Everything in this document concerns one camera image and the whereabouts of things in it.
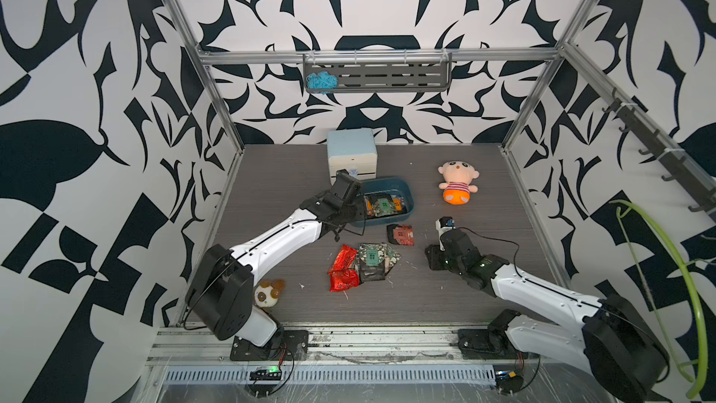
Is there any green label tea bag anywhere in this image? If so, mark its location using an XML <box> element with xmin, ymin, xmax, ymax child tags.
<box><xmin>372</xmin><ymin>198</ymin><xmax>396</xmax><ymax>218</ymax></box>

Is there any pink label red tea bag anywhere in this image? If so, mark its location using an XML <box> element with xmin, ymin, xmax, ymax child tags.
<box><xmin>386</xmin><ymin>224</ymin><xmax>415</xmax><ymax>246</ymax></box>

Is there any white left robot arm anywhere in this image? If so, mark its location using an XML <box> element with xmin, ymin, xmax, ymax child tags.
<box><xmin>185</xmin><ymin>170</ymin><xmax>365</xmax><ymax>347</ymax></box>

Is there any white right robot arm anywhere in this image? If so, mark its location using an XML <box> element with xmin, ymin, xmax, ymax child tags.
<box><xmin>426</xmin><ymin>216</ymin><xmax>669</xmax><ymax>402</ymax></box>

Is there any teal plastic storage box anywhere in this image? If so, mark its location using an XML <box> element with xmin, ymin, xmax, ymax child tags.
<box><xmin>351</xmin><ymin>177</ymin><xmax>414</xmax><ymax>229</ymax></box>

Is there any shiny red foil tea bag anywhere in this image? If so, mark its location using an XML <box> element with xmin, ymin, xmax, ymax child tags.
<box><xmin>330</xmin><ymin>244</ymin><xmax>357</xmax><ymax>272</ymax></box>

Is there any blue white drawer box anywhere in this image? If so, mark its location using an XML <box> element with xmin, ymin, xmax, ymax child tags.
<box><xmin>326</xmin><ymin>128</ymin><xmax>378</xmax><ymax>184</ymax></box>

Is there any teal label tea bag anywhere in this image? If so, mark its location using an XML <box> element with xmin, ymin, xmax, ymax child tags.
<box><xmin>357</xmin><ymin>243</ymin><xmax>401</xmax><ymax>283</ymax></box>

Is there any black right connector box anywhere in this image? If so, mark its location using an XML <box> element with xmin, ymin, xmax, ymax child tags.
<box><xmin>495</xmin><ymin>371</ymin><xmax>524</xmax><ymax>396</ymax></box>

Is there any pink plush doll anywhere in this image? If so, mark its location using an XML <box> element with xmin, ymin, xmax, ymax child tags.
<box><xmin>438</xmin><ymin>160</ymin><xmax>479</xmax><ymax>205</ymax></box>

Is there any brown plush toy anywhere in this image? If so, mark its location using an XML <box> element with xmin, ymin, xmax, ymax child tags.
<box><xmin>254</xmin><ymin>279</ymin><xmax>286</xmax><ymax>308</ymax></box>

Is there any blue crocheted cloth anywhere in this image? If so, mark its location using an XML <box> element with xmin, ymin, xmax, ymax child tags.
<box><xmin>306</xmin><ymin>71</ymin><xmax>339</xmax><ymax>93</ymax></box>

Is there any green led circuit board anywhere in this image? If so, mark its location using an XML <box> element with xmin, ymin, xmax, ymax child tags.
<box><xmin>249</xmin><ymin>366</ymin><xmax>283</xmax><ymax>382</ymax></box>

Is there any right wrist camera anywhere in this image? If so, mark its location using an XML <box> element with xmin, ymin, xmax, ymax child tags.
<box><xmin>436</xmin><ymin>216</ymin><xmax>455</xmax><ymax>251</ymax></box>

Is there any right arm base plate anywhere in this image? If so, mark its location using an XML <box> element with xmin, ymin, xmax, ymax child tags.
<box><xmin>457</xmin><ymin>328</ymin><xmax>518</xmax><ymax>359</ymax></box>

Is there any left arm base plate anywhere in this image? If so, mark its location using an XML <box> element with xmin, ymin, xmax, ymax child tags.
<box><xmin>229</xmin><ymin>329</ymin><xmax>309</xmax><ymax>362</ymax></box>

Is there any grey wall rack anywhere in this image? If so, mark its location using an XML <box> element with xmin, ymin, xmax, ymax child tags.
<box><xmin>302</xmin><ymin>51</ymin><xmax>452</xmax><ymax>94</ymax></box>

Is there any perforated metal front rail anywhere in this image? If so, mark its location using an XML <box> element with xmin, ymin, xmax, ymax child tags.
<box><xmin>164</xmin><ymin>364</ymin><xmax>496</xmax><ymax>386</ymax></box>

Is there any black hook rail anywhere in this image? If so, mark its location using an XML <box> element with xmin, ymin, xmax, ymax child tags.
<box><xmin>602</xmin><ymin>87</ymin><xmax>715</xmax><ymax>221</ymax></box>

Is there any green hose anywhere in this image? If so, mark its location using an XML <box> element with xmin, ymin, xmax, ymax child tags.
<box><xmin>610</xmin><ymin>199</ymin><xmax>710</xmax><ymax>400</ymax></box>

